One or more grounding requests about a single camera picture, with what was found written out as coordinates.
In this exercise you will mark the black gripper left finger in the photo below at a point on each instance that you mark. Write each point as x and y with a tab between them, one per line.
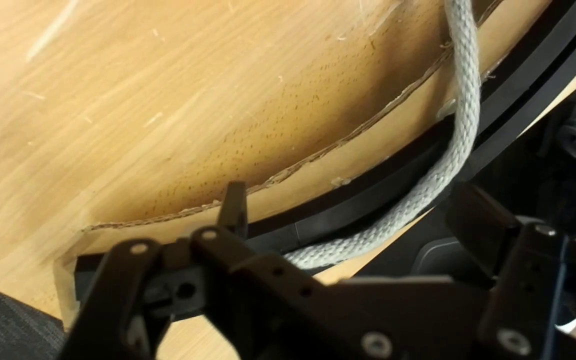
235	292

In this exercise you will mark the black curved foam strip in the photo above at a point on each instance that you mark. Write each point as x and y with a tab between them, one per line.
341	210

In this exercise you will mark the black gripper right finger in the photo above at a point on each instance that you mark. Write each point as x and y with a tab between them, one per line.
520	286

